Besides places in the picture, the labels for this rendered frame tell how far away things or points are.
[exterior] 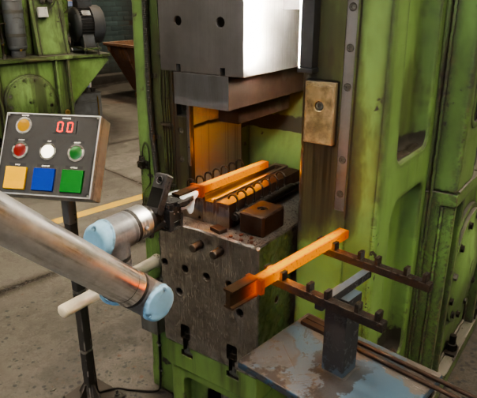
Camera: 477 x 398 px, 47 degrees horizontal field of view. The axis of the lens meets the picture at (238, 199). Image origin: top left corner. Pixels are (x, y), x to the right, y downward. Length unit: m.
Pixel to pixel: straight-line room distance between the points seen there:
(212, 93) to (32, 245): 0.71
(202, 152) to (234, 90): 0.41
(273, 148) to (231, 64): 0.62
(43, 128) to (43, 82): 4.36
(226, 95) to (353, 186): 0.43
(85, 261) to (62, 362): 1.60
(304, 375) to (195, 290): 0.52
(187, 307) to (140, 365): 0.86
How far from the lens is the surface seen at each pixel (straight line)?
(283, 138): 2.02
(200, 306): 1.76
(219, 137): 1.95
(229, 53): 1.50
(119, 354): 2.69
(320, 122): 1.52
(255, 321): 1.64
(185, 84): 1.61
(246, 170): 1.76
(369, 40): 1.46
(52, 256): 1.10
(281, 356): 1.43
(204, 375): 1.91
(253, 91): 1.62
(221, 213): 1.63
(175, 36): 1.62
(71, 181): 1.84
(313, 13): 1.48
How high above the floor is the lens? 1.58
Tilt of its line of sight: 21 degrees down
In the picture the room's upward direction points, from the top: straight up
